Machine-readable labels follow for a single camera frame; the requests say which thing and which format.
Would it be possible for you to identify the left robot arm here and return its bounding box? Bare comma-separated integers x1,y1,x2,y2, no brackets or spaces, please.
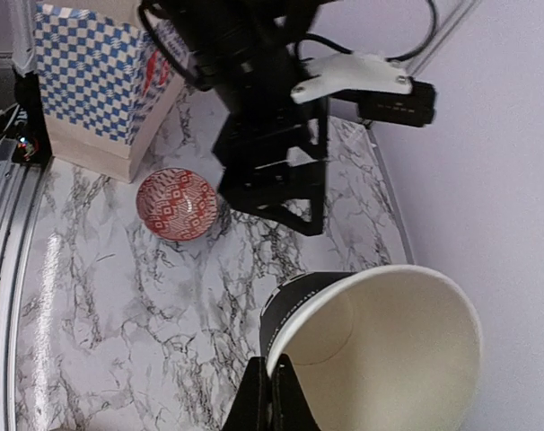
137,1,329,236

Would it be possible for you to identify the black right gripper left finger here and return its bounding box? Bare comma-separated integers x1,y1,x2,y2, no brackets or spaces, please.
224,356,275,431

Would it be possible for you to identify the aluminium front rail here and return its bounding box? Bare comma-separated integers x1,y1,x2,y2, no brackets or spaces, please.
0,138,43,430

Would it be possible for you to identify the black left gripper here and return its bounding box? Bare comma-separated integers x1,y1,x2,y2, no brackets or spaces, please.
213,97,329,236

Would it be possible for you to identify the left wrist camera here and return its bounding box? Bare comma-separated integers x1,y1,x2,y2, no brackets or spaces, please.
291,53,436,128

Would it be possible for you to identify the blue checkered paper bag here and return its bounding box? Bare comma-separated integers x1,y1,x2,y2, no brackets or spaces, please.
34,1,184,183

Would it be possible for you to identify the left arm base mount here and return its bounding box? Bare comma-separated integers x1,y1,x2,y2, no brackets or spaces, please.
13,71,52,167

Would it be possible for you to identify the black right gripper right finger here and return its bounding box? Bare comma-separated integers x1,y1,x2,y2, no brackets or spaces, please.
274,354,320,431

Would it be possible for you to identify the black paper coffee cup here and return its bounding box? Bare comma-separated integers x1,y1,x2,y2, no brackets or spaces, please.
259,265,483,430

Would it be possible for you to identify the red patterned bowl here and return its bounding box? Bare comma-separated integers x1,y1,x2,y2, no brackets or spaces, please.
136,168,218,242

